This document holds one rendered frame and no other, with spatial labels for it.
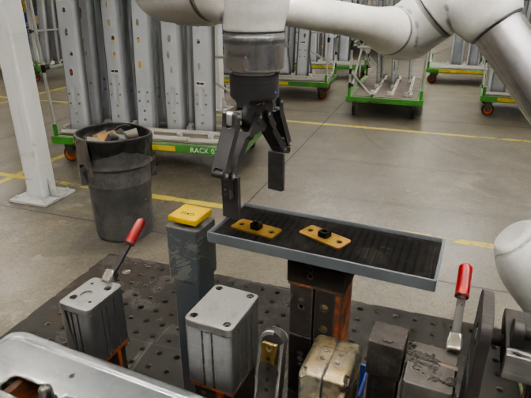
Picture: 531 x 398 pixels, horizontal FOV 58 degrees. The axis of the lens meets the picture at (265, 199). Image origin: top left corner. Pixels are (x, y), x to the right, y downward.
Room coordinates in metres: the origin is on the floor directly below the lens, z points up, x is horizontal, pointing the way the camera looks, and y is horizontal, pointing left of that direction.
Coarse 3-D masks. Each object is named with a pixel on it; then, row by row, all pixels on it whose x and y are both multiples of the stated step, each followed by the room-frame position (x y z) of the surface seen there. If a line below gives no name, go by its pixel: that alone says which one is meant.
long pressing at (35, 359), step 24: (24, 336) 0.64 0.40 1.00; (0, 360) 0.59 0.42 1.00; (24, 360) 0.59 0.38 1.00; (48, 360) 0.59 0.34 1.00; (72, 360) 0.59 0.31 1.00; (96, 360) 0.59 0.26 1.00; (0, 384) 0.54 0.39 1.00; (72, 384) 0.54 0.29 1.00; (96, 384) 0.54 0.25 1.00; (120, 384) 0.54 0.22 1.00; (144, 384) 0.54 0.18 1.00; (168, 384) 0.54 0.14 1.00
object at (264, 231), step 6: (240, 222) 0.76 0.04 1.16; (246, 222) 0.76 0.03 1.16; (252, 222) 0.74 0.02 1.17; (258, 222) 0.74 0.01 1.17; (234, 228) 0.74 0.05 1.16; (240, 228) 0.73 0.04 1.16; (246, 228) 0.73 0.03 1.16; (252, 228) 0.73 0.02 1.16; (258, 228) 0.73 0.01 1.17; (264, 228) 0.73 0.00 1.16; (270, 228) 0.73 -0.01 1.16; (276, 228) 0.73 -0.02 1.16; (252, 234) 0.72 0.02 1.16; (258, 234) 0.71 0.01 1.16; (264, 234) 0.71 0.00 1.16; (270, 234) 0.71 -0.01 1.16; (276, 234) 0.71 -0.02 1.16
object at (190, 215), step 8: (184, 208) 0.82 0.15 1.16; (192, 208) 0.82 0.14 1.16; (200, 208) 0.82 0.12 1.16; (208, 208) 0.82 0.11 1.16; (168, 216) 0.79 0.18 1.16; (176, 216) 0.78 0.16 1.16; (184, 216) 0.78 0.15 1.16; (192, 216) 0.78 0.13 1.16; (200, 216) 0.79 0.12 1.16; (208, 216) 0.81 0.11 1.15; (192, 224) 0.77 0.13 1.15
